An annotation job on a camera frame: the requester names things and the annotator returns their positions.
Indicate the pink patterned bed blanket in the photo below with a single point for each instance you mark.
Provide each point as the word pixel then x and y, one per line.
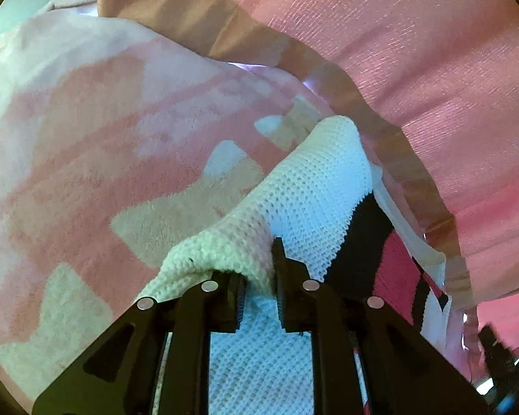
pixel 116 143

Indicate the pink curtain with tan hem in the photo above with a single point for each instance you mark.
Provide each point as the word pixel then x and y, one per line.
pixel 433 86

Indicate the white red black knit sweater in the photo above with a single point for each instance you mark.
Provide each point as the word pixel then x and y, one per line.
pixel 328 205

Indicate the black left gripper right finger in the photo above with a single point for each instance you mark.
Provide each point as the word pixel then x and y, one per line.
pixel 365 357

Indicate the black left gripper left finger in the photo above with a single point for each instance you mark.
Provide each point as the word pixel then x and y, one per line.
pixel 154 359

